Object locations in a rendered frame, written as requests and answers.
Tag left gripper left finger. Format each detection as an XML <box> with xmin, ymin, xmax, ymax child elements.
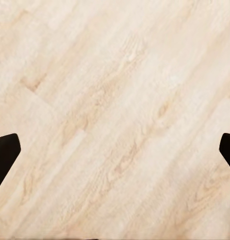
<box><xmin>0</xmin><ymin>133</ymin><xmax>21</xmax><ymax>186</ymax></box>

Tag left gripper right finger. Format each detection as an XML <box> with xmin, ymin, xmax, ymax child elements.
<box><xmin>219</xmin><ymin>132</ymin><xmax>230</xmax><ymax>166</ymax></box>

